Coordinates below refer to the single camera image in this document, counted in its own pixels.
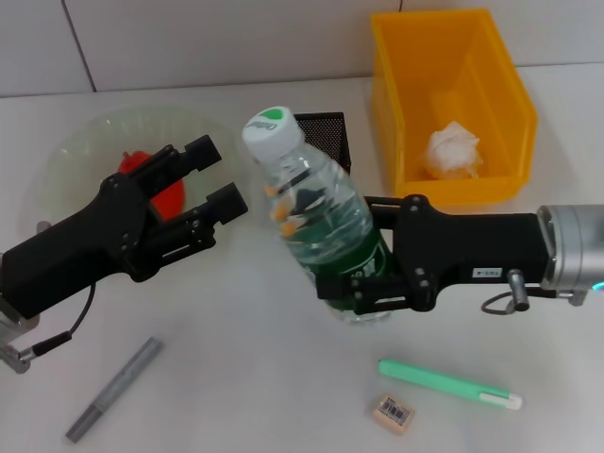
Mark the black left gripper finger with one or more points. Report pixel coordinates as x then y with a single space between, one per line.
229 203
203 151

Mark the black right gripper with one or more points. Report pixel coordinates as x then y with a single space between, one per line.
472 250

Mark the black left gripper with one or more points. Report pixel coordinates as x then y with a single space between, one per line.
71 250

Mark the red-orange toy orange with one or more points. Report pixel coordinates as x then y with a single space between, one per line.
172 193

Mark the clear green-label water bottle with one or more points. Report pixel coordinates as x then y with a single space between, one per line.
311 189

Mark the white paper ball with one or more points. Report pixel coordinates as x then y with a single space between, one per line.
450 151

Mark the mint green pen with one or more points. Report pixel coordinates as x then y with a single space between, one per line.
439 380

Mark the green glass fruit plate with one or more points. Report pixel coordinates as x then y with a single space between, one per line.
80 141

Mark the black mesh pen holder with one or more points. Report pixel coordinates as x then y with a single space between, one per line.
330 132

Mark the grey marker pen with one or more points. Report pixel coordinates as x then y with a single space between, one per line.
115 389

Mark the beige eraser with barcode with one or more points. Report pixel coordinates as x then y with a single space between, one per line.
392 414

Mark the yellow plastic bin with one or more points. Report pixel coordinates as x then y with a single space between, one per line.
453 85

